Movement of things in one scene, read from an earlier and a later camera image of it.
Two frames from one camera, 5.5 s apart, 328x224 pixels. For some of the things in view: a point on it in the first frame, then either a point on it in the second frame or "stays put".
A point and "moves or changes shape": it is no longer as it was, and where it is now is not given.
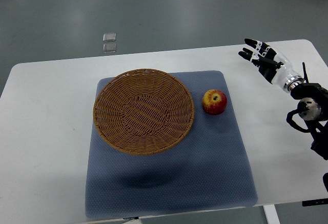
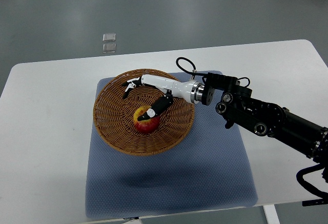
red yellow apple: (214, 102) moves or changes shape
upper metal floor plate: (109, 37) stays put
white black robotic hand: (275, 68) → (191, 91)
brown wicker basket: (144, 112) stays put
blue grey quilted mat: (208, 170) stays put
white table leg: (271, 214) stays put
